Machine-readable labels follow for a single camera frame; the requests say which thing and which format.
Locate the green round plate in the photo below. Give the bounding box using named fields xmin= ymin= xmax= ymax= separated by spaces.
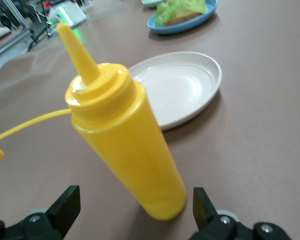
xmin=140 ymin=0 xmax=170 ymax=8

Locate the background metal frame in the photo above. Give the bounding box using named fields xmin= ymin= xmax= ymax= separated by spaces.
xmin=0 ymin=0 xmax=56 ymax=78

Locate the blue round plate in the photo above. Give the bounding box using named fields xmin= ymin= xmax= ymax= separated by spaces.
xmin=146 ymin=0 xmax=219 ymax=35

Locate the light brown bread slice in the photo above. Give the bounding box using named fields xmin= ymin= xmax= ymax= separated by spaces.
xmin=164 ymin=7 xmax=202 ymax=27

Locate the yellow squeeze bottle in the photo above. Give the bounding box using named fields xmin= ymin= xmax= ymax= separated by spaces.
xmin=0 ymin=21 xmax=188 ymax=221

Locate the green lettuce leaf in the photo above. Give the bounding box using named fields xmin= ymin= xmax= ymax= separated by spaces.
xmin=155 ymin=0 xmax=209 ymax=26

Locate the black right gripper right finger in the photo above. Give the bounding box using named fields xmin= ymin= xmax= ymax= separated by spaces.
xmin=192 ymin=186 xmax=291 ymax=240

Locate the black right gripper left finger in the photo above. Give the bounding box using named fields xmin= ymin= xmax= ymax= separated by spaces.
xmin=0 ymin=184 xmax=81 ymax=240

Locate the beige round plate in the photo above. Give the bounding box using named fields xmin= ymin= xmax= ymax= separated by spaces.
xmin=128 ymin=51 xmax=223 ymax=131

